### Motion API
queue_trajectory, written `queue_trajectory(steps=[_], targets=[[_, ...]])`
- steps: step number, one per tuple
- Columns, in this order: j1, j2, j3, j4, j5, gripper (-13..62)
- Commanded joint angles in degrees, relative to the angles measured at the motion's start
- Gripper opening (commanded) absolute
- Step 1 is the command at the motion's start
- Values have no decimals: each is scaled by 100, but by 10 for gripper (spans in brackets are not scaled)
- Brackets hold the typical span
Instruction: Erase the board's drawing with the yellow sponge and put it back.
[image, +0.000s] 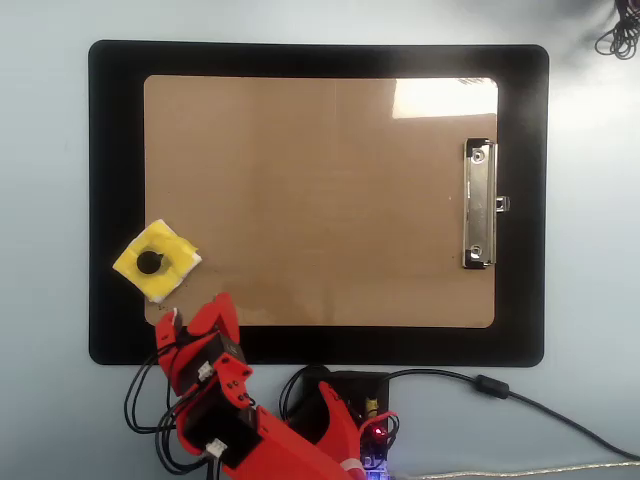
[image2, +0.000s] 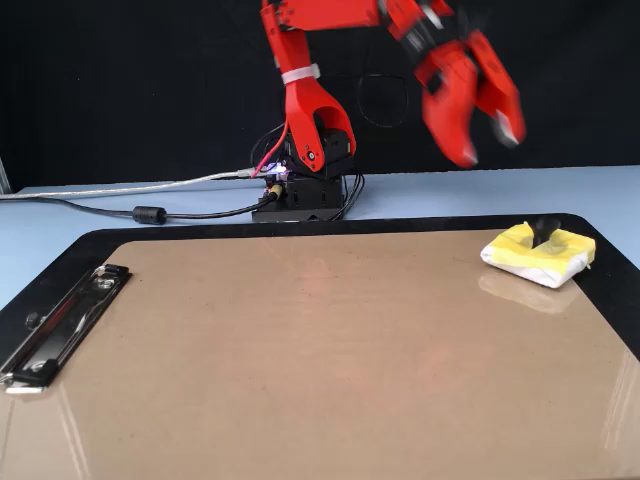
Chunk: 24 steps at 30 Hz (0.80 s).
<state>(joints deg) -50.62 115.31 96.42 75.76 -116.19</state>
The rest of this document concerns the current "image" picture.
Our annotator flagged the silver USB cable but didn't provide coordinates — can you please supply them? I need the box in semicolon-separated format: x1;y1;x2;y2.
392;460;640;480

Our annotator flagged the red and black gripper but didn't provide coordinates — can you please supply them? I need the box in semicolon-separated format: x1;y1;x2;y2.
154;291;255;400

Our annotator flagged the red wire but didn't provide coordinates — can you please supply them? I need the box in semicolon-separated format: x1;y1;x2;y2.
358;410;401;437

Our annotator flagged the black mat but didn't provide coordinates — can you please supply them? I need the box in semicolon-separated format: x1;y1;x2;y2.
87;39;551;368

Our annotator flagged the black power cable with ferrite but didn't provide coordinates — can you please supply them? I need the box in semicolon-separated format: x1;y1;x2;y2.
386;368;640;462

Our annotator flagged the metal clipboard clip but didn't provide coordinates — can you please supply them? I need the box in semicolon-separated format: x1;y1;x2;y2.
460;137;512;271

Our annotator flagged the yellow sponge with black knob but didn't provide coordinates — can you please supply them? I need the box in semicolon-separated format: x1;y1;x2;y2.
111;218;204;304

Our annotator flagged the black servo wiring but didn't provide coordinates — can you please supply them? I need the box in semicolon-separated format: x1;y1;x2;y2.
123;344;224;477

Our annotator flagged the coiled black cable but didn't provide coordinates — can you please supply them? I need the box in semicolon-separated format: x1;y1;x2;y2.
594;0;640;61

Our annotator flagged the brown clipboard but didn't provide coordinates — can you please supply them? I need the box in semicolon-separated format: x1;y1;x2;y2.
143;74;500;330

